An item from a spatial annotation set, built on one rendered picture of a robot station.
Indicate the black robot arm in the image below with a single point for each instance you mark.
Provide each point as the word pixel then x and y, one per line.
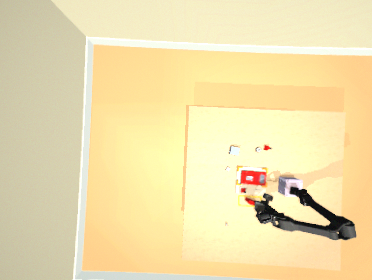
pixel 341 224

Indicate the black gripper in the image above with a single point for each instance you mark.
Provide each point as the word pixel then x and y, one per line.
pixel 268 198

